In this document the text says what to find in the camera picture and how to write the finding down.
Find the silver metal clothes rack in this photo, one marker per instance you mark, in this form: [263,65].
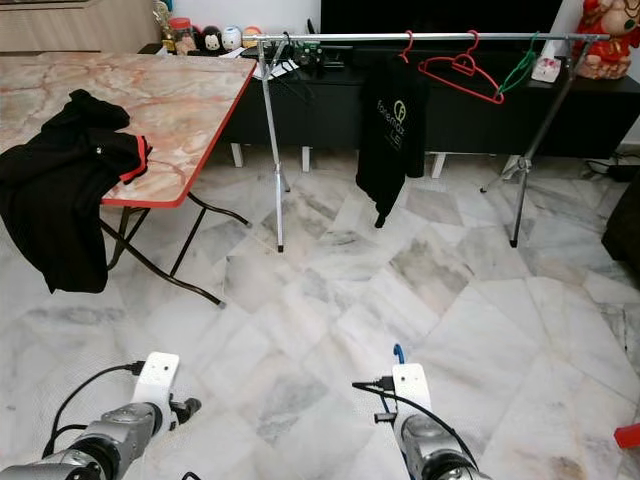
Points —
[360,36]

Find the green electronics boards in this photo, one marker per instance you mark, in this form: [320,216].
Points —
[305,54]

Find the black shirt green logo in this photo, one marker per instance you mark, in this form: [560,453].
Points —
[390,145]

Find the red plastic hanger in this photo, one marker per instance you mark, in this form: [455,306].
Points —
[410,42]
[463,64]

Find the black mouse figurine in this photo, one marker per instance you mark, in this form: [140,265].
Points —
[210,40]

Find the black television console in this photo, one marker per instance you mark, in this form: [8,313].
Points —
[470,125]

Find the white paper sheets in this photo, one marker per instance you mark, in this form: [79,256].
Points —
[275,68]

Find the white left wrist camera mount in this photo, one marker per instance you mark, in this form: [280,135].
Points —
[158,375]

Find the gold blue trophy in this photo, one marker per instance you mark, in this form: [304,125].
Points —
[162,25]

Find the wooden cabinet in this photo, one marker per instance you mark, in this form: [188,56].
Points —
[75,28]

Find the black shirt red trim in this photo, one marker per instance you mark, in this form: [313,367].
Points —
[60,210]

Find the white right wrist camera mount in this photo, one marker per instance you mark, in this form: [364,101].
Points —
[410,385]

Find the marble folding table red edge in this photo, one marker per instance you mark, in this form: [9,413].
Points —
[190,110]

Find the green plastic hanger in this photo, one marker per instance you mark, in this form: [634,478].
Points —
[520,67]

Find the black flat television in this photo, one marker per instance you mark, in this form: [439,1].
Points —
[440,14]

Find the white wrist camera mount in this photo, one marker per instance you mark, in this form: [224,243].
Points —
[158,375]
[410,385]

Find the red fortune figurine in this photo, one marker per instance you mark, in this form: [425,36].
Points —
[603,40]

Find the blue plastic hanger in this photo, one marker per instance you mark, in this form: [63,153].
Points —
[398,352]

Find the red plastic stool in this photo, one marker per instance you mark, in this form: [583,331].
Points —
[628,437]

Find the small white pink box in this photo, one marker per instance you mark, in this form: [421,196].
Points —
[546,69]

